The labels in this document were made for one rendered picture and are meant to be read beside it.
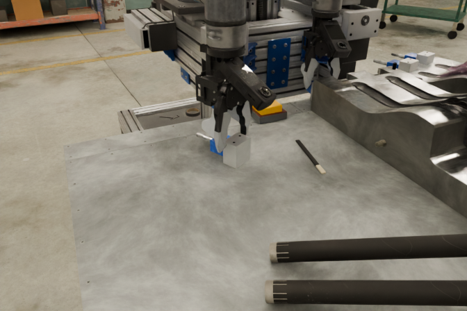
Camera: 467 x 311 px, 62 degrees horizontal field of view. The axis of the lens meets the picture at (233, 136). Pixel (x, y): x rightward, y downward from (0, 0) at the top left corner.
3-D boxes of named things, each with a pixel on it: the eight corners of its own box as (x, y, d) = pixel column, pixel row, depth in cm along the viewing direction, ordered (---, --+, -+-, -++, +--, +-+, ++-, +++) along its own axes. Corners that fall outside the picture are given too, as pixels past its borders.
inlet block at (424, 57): (386, 62, 132) (389, 47, 130) (393, 60, 135) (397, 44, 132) (424, 73, 123) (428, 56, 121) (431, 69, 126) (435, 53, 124)
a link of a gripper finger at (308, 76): (300, 82, 114) (313, 53, 110) (308, 90, 109) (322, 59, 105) (291, 80, 113) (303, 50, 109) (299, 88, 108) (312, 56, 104)
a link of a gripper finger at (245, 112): (234, 123, 89) (226, 91, 83) (255, 130, 86) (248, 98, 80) (226, 132, 88) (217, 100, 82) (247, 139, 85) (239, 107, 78)
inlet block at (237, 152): (190, 148, 88) (189, 127, 85) (205, 140, 91) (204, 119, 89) (235, 169, 81) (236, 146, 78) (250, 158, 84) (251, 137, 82)
